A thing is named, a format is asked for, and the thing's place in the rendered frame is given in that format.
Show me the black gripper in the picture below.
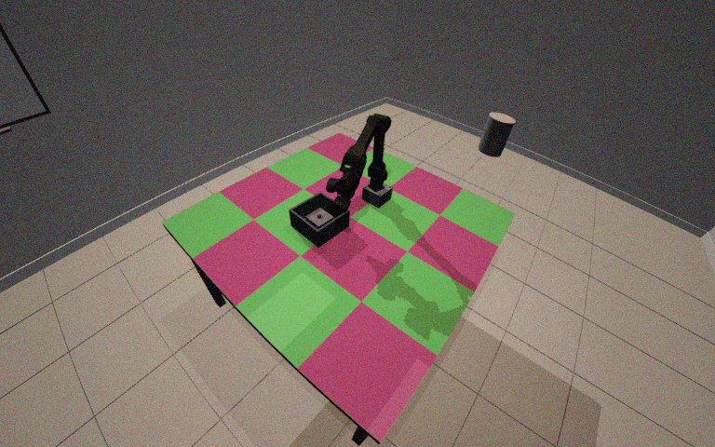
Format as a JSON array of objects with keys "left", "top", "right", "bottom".
[{"left": 332, "top": 183, "right": 359, "bottom": 212}]

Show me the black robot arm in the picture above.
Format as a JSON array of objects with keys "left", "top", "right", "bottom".
[{"left": 325, "top": 114, "right": 391, "bottom": 196}]

